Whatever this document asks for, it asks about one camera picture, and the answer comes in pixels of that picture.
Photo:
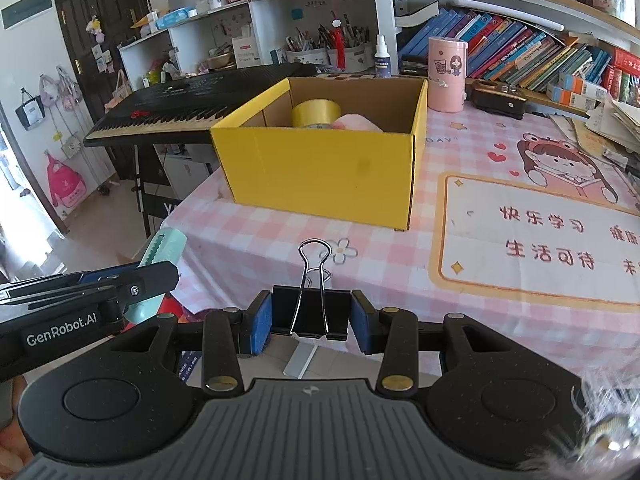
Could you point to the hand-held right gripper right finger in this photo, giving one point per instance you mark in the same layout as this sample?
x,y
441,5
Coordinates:
x,y
367,322

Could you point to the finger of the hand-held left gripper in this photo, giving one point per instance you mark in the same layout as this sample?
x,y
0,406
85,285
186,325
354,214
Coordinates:
x,y
100,276
150,280

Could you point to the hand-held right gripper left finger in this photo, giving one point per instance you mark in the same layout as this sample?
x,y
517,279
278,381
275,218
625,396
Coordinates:
x,y
255,322

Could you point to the black binder clip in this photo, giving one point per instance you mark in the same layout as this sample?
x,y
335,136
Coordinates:
x,y
285,310

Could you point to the yellow cardboard box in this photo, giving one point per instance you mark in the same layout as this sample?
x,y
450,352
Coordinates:
x,y
320,175

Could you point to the yellow tape roll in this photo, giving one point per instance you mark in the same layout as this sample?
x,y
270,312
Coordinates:
x,y
315,112

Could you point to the pink checked tablecloth desktop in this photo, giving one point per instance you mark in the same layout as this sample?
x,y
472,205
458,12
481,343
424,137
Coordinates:
x,y
500,285

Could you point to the white flat strip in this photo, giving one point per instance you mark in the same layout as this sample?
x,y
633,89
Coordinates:
x,y
300,362

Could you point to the black keyboard stand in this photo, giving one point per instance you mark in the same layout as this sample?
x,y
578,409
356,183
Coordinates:
x,y
145,185

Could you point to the pink backpack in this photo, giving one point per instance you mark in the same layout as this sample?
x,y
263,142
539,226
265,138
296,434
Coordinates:
x,y
64,182

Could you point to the black electronic keyboard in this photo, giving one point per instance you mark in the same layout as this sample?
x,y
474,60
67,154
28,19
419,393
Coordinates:
x,y
165,105

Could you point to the white tote bag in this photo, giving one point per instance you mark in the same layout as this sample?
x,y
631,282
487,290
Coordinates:
x,y
30,110

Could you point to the purple hanging bag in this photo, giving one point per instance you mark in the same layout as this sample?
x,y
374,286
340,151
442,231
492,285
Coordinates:
x,y
50,91

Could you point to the dark brown door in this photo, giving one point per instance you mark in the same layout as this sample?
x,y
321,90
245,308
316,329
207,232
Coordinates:
x,y
75,85

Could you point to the pink plush toy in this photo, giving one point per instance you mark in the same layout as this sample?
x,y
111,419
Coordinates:
x,y
357,122

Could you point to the pink cylindrical container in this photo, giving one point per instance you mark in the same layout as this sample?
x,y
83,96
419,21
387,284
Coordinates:
x,y
447,85

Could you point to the black rectangular case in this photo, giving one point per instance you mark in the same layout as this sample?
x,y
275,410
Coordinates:
x,y
497,102

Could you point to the blue tissue pack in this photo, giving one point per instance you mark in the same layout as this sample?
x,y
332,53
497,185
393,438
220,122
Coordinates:
x,y
175,18

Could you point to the white spray bottle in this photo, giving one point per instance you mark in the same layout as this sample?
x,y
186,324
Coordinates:
x,y
382,60

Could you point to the white pen holder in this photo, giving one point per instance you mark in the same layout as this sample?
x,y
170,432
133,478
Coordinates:
x,y
305,55
352,57

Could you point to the red tassel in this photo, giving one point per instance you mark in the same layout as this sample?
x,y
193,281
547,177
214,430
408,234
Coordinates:
x,y
339,45

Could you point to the row of books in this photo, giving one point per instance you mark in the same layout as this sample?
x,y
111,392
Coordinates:
x,y
500,45

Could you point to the orange and white box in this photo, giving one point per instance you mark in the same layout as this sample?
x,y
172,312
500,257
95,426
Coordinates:
x,y
575,89

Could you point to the stack of papers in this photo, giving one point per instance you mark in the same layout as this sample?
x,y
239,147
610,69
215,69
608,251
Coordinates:
x,y
610,125

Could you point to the white bookshelf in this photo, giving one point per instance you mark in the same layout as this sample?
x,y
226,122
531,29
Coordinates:
x,y
390,5

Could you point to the white tube lamp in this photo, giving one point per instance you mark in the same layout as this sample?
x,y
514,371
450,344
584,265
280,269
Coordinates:
x,y
505,7

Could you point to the red thick book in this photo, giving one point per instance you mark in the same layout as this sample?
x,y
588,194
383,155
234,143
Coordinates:
x,y
625,75

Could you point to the green wall sign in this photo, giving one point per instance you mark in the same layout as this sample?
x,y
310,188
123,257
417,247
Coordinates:
x,y
25,10

